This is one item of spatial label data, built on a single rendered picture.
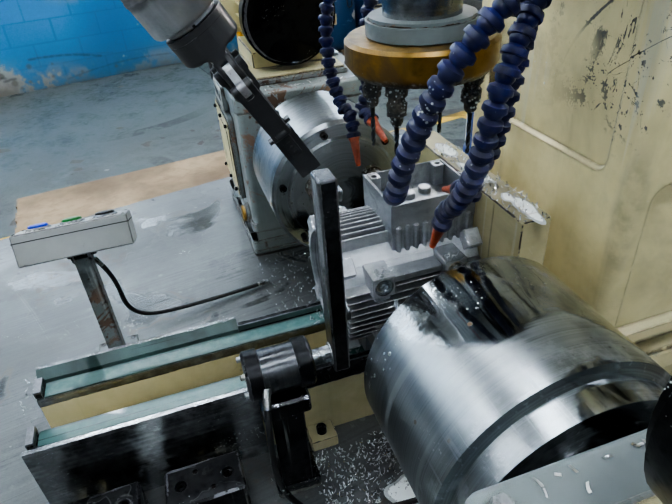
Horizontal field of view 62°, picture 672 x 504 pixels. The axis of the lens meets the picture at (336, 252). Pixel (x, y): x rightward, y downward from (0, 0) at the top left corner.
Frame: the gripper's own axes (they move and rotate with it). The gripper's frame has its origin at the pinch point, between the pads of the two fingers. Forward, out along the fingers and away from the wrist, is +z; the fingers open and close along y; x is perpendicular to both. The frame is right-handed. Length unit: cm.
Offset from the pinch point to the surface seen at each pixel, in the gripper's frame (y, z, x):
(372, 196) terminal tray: -4.5, 10.1, -4.5
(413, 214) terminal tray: -10.9, 11.7, -7.2
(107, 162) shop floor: 309, 73, 119
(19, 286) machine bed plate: 45, 7, 67
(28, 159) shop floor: 340, 46, 166
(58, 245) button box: 13.6, -5.3, 37.8
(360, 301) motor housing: -15.2, 14.4, 4.8
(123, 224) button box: 14.2, -1.3, 28.8
